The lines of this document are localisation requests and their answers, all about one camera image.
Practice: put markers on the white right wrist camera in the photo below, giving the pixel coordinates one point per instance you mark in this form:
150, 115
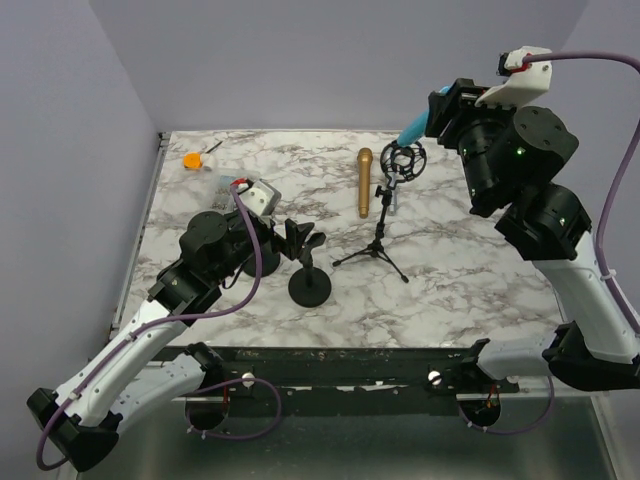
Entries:
524, 82

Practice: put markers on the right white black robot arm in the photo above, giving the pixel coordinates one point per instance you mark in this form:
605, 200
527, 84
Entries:
510, 156

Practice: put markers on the orange round cap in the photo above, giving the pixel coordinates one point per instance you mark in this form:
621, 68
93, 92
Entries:
193, 161

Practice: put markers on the black stand holding gold microphone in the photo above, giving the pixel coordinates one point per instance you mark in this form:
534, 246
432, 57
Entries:
270, 262

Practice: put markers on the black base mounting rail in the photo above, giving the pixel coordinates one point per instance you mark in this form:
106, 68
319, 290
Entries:
340, 381

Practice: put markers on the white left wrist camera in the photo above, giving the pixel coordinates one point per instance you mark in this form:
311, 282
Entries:
259, 197

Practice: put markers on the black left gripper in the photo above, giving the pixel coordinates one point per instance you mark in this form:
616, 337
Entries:
294, 233

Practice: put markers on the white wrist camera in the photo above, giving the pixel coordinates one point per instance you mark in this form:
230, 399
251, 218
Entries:
259, 197
524, 82

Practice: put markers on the black round-base microphone stand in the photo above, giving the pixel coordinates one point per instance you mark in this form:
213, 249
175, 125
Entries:
310, 286

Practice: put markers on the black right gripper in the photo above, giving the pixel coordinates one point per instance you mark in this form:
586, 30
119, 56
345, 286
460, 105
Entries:
459, 103

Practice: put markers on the blue foam-head microphone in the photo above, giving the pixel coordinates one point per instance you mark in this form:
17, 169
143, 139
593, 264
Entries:
417, 128

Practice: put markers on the gold microphone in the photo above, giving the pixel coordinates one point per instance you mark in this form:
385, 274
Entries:
364, 162

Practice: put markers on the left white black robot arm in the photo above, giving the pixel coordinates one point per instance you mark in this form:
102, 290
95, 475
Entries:
218, 273

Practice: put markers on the silver mesh-head microphone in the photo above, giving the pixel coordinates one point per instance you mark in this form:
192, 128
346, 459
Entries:
390, 175

